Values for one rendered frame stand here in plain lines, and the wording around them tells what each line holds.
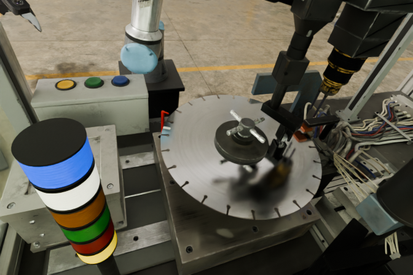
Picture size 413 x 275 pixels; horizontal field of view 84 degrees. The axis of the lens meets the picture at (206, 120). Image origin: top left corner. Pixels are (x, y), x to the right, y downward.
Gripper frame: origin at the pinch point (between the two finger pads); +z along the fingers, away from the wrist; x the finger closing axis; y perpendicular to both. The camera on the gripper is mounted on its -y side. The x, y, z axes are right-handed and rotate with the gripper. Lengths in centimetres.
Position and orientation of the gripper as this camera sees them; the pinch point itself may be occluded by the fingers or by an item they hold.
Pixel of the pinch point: (19, 38)
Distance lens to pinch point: 100.3
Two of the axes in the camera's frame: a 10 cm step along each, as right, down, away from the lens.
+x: -5.3, 5.1, -6.8
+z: -1.3, 7.4, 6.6
